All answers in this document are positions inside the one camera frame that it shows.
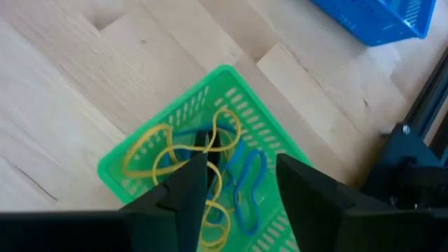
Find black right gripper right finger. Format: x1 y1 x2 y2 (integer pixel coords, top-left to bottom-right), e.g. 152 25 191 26
275 153 448 252

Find blue rubber band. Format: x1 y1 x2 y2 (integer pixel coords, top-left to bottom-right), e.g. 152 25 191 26
167 125 246 225
233 149 269 238

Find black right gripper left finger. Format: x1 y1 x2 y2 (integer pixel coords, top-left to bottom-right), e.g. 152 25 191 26
0 150 209 252

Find black aluminium rig frame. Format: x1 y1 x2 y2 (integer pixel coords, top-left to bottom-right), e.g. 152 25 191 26
379 47 448 169

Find short yellow rubber band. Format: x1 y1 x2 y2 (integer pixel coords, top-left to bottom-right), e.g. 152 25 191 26
121 123 176 179

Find green plastic basket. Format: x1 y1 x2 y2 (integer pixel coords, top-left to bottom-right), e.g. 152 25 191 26
97 64 316 252

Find blue plastic basket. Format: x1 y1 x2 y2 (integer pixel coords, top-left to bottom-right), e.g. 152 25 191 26
307 0 438 48

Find long yellow rubber band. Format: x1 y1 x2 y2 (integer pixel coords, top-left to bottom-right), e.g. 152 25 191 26
151 107 243 252

